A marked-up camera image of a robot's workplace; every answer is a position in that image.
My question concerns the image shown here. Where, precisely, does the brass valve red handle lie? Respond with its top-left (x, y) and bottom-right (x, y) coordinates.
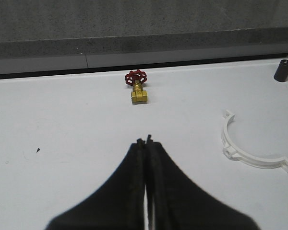
top-left (125, 69), bottom-right (148, 104)

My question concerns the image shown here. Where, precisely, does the grey stone ledge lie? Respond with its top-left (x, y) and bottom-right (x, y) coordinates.
top-left (0, 0), bottom-right (288, 74)

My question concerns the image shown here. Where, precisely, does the dark cylindrical capacitor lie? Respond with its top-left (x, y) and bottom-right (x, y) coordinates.
top-left (274, 59), bottom-right (288, 82)

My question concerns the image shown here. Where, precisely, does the white half pipe clamp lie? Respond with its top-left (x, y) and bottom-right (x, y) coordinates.
top-left (221, 110), bottom-right (288, 173)

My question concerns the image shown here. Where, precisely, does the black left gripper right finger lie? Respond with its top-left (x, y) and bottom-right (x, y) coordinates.
top-left (145, 135), bottom-right (259, 230)

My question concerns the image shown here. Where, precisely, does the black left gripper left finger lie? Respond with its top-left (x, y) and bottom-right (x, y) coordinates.
top-left (47, 139), bottom-right (145, 230)

